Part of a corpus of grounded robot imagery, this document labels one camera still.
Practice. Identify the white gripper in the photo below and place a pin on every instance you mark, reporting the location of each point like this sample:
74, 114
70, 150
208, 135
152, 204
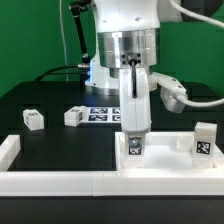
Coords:
135, 110

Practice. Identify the white square tabletop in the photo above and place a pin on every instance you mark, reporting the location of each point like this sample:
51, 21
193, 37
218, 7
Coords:
166, 150

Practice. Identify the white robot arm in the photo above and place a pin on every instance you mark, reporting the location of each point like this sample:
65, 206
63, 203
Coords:
126, 48

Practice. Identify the fiducial marker sheet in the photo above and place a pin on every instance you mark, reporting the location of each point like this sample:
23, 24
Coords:
102, 115

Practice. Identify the white U-shaped obstacle fence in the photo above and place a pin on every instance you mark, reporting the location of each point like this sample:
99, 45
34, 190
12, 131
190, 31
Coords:
127, 182

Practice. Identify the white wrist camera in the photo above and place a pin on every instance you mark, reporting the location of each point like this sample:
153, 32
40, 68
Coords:
170, 89

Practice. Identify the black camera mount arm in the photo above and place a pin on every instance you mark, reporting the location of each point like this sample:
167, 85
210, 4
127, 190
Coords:
77, 8

